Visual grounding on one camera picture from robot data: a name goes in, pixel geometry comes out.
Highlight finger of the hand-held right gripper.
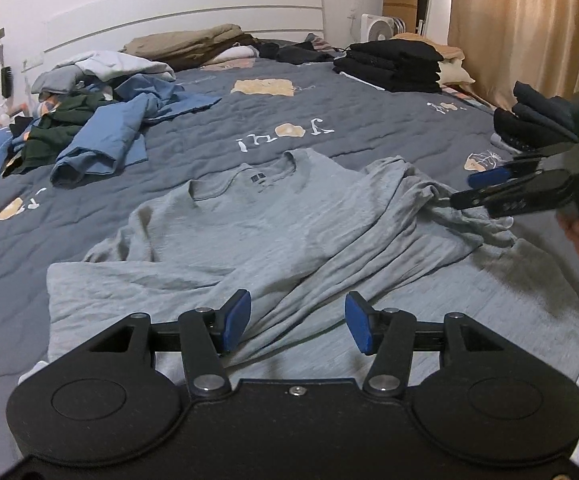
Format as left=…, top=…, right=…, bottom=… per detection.
left=467, top=156, right=545, bottom=189
left=449, top=169, right=573, bottom=219

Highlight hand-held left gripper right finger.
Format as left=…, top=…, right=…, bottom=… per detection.
left=344, top=291, right=509, bottom=403

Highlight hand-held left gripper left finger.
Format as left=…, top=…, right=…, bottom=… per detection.
left=87, top=288, right=253, bottom=403

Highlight grey T-shirt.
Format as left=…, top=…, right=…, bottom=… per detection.
left=46, top=147, right=579, bottom=396

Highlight stack of navy folded clothes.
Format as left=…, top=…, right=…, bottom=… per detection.
left=493, top=80, right=579, bottom=158

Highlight stack of black folded clothes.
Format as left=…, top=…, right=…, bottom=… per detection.
left=333, top=40, right=443, bottom=93

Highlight heap of black clothes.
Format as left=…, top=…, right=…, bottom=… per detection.
left=257, top=40, right=355, bottom=66

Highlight khaki folded clothes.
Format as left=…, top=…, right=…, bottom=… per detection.
left=120, top=23, right=260, bottom=71

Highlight cream pillow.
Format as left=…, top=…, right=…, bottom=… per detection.
left=437, top=57, right=476, bottom=86

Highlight tan pillow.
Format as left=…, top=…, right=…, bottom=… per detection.
left=392, top=32, right=465, bottom=61

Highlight grey quilted bedspread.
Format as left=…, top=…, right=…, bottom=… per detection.
left=0, top=37, right=579, bottom=461

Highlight beige curtain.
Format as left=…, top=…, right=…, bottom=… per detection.
left=447, top=0, right=579, bottom=111

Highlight white fan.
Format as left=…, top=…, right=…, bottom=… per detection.
left=361, top=12, right=406, bottom=42

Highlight blue shirt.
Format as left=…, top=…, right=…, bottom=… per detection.
left=50, top=74, right=223, bottom=190

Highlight dark green garment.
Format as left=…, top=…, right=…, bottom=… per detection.
left=4, top=91, right=120, bottom=177

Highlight cream folded garment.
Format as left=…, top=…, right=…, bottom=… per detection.
left=202, top=45, right=260, bottom=69

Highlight white garment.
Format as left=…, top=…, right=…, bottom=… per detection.
left=52, top=51, right=176, bottom=83

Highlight grey garment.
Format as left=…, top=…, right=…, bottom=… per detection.
left=32, top=66, right=100, bottom=96

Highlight white headboard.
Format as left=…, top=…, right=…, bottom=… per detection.
left=44, top=0, right=325, bottom=61

